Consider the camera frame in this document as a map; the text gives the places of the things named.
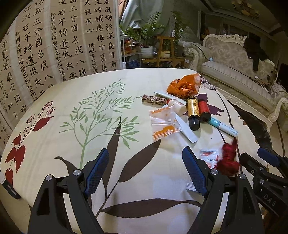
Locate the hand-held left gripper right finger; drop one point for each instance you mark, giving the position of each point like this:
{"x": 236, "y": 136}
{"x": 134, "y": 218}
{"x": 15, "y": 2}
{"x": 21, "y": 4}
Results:
{"x": 194, "y": 172}

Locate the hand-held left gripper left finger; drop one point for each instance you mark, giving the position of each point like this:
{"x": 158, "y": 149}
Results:
{"x": 96, "y": 172}

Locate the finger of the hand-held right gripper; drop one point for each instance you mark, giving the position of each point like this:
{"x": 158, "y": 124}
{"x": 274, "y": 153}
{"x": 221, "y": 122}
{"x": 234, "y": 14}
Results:
{"x": 250, "y": 164}
{"x": 267, "y": 156}

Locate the red yarn ball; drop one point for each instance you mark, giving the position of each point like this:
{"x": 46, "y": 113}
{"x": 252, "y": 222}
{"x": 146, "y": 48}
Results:
{"x": 227, "y": 162}

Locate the teal white tube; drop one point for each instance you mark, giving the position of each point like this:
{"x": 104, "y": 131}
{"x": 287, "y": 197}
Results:
{"x": 222, "y": 126}

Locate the clear orange-print wrapper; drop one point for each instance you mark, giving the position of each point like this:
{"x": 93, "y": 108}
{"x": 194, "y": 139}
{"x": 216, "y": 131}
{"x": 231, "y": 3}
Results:
{"x": 164, "y": 126}

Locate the gold label dark bottle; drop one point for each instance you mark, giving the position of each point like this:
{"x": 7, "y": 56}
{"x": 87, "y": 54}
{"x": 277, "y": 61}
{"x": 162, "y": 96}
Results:
{"x": 193, "y": 109}

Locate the small white plastic bottle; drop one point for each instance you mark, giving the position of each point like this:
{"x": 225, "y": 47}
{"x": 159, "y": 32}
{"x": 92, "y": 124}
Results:
{"x": 177, "y": 105}

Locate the white serrated wrapper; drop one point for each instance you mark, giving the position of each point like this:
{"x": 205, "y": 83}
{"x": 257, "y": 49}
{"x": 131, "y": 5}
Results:
{"x": 191, "y": 187}

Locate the small white red-print wrapper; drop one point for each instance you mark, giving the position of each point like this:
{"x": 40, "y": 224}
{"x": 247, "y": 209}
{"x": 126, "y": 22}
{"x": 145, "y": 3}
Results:
{"x": 208, "y": 157}

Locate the white stick wrapper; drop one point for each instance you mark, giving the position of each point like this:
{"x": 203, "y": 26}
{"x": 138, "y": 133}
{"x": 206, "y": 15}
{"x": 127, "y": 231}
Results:
{"x": 187, "y": 131}

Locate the floral printed tablecloth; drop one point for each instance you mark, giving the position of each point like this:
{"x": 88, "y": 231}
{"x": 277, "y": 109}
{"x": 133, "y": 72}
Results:
{"x": 56, "y": 139}

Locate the red label dark bottle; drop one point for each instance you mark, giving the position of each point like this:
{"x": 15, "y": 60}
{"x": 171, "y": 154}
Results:
{"x": 204, "y": 109}

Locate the tan twine bundle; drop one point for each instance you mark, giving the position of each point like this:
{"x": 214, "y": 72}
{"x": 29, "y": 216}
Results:
{"x": 158, "y": 100}

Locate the white flat tube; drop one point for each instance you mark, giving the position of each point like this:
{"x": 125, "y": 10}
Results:
{"x": 164, "y": 95}

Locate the orange plastic bag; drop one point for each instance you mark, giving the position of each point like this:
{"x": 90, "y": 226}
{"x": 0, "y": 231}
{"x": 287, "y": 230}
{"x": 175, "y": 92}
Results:
{"x": 184, "y": 86}

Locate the cream carved sofa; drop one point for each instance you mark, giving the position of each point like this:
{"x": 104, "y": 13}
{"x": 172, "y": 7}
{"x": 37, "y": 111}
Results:
{"x": 236, "y": 74}

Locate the black clothing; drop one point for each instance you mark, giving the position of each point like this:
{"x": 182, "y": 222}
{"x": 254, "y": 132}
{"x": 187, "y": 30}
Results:
{"x": 256, "y": 52}

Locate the blue crate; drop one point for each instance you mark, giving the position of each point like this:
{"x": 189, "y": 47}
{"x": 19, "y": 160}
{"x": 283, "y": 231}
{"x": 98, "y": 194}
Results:
{"x": 132, "y": 64}

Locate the wooden plant stand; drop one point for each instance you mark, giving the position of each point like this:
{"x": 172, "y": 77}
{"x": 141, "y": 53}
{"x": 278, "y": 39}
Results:
{"x": 166, "y": 60}

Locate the cream carved armchair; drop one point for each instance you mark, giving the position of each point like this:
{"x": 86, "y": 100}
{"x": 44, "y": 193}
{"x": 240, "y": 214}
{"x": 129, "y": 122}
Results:
{"x": 192, "y": 55}

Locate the small cream flower pot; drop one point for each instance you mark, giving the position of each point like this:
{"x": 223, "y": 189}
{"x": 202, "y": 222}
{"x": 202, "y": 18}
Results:
{"x": 165, "y": 54}

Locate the white metal shelf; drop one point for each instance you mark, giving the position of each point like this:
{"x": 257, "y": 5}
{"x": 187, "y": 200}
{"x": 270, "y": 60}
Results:
{"x": 130, "y": 49}

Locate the calligraphy folding screen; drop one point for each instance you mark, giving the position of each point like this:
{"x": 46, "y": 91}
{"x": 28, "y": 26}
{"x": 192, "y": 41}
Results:
{"x": 45, "y": 45}

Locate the tall leafy plant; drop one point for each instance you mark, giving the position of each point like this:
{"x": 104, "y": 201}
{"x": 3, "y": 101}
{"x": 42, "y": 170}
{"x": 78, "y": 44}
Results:
{"x": 178, "y": 33}

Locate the large potted green plant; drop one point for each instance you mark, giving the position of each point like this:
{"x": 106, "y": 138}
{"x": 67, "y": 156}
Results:
{"x": 146, "y": 38}

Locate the grey hanging cloth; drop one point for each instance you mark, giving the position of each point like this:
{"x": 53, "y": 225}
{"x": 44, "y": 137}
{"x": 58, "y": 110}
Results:
{"x": 135, "y": 15}

